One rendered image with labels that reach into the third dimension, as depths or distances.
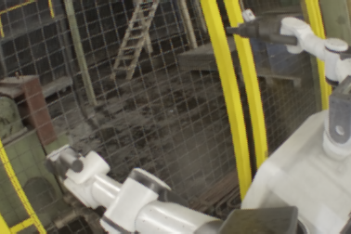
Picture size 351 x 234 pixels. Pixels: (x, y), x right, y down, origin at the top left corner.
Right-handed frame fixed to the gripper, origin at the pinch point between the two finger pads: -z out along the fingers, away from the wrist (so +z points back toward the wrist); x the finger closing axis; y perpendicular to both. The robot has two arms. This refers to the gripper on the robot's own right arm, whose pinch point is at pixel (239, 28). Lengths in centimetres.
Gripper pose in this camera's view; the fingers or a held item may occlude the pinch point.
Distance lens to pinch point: 122.2
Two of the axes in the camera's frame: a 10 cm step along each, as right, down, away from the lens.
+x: -6.5, 4.7, -5.9
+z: 7.3, 1.9, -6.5
